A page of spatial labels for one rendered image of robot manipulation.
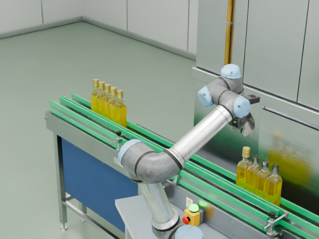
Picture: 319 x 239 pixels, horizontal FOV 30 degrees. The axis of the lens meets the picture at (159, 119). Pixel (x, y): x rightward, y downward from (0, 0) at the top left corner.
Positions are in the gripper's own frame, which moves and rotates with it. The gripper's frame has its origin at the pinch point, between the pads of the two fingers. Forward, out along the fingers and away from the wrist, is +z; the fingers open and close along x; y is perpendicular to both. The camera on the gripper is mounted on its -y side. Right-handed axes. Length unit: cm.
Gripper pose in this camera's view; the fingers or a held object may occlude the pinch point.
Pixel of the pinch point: (246, 132)
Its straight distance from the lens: 257.1
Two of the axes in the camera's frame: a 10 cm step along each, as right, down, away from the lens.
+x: 6.9, 3.1, -6.5
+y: -6.8, 5.8, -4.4
